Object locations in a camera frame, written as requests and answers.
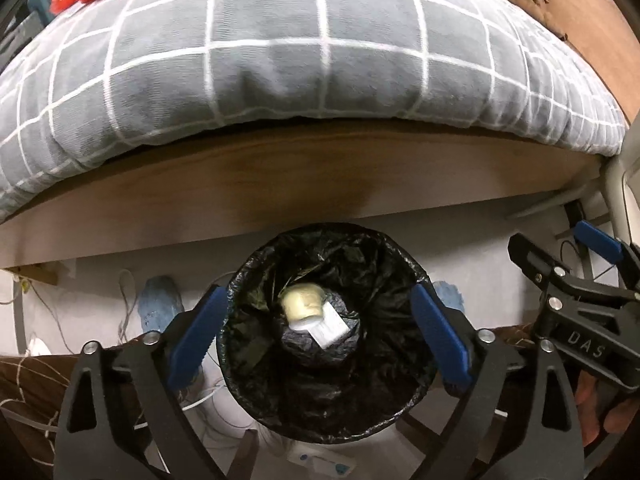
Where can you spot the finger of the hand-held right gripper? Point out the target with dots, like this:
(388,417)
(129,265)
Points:
(597,242)
(537,262)

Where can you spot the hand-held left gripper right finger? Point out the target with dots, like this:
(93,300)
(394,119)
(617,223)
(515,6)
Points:
(442,342)

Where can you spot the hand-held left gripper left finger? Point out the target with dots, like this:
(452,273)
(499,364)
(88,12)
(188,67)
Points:
(196,340)

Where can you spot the trash bin with black liner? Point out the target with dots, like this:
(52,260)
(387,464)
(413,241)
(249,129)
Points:
(325,385)

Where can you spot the person's right hand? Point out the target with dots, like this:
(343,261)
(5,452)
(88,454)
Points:
(595,405)

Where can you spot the blue fuzzy slipper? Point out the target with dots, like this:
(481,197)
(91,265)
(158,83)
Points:
(450,297)
(157,302)

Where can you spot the brown patterned cloth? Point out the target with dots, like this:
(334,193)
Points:
(30,400)
(515,337)

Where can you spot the white crumpled paper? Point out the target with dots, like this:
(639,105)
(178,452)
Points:
(327,330)

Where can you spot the grey checked bed sheet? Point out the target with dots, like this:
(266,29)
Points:
(300,50)

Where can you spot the teal chair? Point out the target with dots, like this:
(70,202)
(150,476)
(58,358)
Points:
(40,10)

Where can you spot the beige furniture frame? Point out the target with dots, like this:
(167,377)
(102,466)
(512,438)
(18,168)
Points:
(620,195)

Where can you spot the wooden bed frame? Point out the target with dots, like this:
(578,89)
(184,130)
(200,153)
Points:
(300,180)

